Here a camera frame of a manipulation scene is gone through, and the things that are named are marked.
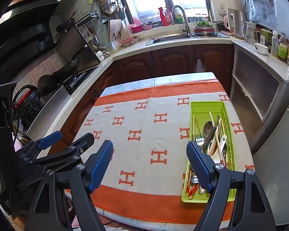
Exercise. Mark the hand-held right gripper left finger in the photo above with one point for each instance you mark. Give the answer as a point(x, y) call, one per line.
point(100, 166)

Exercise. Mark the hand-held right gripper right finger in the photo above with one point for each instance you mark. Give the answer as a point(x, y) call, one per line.
point(200, 166)

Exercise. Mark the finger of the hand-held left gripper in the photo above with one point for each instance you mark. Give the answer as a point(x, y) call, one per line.
point(49, 139)
point(81, 143)

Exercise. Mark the white ceramic spoon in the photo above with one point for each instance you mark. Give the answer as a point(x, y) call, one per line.
point(219, 155)

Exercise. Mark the large metal spoon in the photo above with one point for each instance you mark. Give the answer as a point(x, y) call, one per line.
point(207, 126)

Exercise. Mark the metal chopstick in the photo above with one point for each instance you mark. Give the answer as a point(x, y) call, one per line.
point(218, 121)
point(222, 127)

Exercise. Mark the green plastic utensil tray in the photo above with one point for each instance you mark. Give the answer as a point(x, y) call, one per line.
point(202, 110)

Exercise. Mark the steel side panel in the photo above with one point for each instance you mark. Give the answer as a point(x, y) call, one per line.
point(50, 113)

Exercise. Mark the black electronic box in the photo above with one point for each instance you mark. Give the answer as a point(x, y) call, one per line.
point(30, 110)

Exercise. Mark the black frying pan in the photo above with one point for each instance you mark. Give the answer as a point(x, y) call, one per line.
point(48, 83)

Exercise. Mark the orange and beige printed blanket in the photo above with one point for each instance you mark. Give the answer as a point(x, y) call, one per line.
point(147, 122)

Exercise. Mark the gas stove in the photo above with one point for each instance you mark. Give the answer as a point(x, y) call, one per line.
point(74, 79)

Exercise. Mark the grey refrigerator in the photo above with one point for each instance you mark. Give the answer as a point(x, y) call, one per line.
point(277, 161)

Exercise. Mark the white ceramic cups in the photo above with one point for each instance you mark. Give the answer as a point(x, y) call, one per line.
point(101, 54)

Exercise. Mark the black dish cabinet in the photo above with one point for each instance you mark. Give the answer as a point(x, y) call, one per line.
point(77, 48)

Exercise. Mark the black range hood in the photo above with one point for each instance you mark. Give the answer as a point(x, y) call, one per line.
point(21, 28)

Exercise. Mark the grey metal cabinet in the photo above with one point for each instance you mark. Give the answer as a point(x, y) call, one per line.
point(255, 84)

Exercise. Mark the hanging plastic bag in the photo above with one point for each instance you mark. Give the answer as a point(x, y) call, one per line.
point(199, 66)

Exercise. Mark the wooden cutting board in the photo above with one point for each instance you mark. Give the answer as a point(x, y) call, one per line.
point(116, 32)

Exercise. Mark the steel kitchen sink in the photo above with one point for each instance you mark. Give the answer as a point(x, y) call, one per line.
point(168, 39)

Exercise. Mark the white bowl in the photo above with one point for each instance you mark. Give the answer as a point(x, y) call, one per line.
point(261, 48)

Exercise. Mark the colander with green vegetables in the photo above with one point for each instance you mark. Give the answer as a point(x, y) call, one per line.
point(203, 27)

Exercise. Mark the green label oil bottle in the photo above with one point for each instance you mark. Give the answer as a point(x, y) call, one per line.
point(282, 50)

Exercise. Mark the glass pitcher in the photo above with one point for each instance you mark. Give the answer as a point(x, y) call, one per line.
point(250, 32)

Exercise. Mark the clear plastic bottle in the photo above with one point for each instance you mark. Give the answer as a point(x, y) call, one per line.
point(274, 44)

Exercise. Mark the white and pink kettle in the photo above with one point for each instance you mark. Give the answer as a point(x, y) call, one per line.
point(230, 21)

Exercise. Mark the stainless steel kettle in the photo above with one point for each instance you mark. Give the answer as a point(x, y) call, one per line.
point(240, 24)

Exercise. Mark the green dish soap bottle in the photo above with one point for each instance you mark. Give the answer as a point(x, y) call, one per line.
point(178, 18)

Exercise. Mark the red bottle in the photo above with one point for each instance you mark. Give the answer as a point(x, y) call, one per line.
point(163, 16)

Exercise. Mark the steel faucet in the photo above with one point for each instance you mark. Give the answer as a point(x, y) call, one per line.
point(180, 12)

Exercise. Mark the white wall socket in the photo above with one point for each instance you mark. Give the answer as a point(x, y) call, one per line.
point(222, 10)

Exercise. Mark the clear plastic wall sheet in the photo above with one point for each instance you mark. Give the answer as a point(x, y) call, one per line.
point(262, 4)

